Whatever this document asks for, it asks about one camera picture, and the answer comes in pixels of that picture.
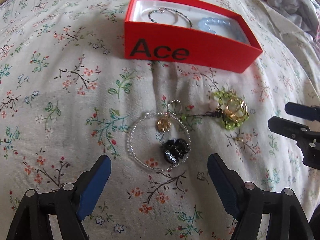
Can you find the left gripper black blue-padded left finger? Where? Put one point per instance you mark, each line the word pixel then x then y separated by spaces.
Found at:
pixel 71 204

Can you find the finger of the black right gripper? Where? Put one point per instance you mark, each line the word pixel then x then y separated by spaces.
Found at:
pixel 310 113
pixel 306 140

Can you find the grey crumpled cloth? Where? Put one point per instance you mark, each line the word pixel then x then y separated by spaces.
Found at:
pixel 303 13

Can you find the red Ace box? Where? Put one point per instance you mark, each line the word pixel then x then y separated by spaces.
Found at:
pixel 189 31

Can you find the gold flower charm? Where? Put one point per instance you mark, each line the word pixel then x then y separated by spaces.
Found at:
pixel 163 124

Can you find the green bead gold ring ornament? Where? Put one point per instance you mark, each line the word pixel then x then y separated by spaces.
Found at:
pixel 224 105

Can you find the floral bed sheet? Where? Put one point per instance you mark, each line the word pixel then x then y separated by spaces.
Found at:
pixel 69 96

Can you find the black rhinestone hair clip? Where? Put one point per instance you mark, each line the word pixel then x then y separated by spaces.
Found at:
pixel 175 150

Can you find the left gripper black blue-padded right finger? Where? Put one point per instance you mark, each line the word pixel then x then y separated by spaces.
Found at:
pixel 247 204

